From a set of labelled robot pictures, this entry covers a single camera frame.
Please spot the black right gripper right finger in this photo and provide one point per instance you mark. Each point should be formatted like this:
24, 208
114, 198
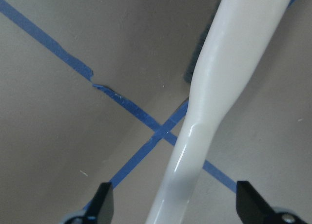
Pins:
252, 208

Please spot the white hand brush black bristles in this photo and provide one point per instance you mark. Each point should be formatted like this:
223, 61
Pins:
237, 39

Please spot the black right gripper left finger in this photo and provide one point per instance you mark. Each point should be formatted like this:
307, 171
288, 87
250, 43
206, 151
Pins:
100, 209

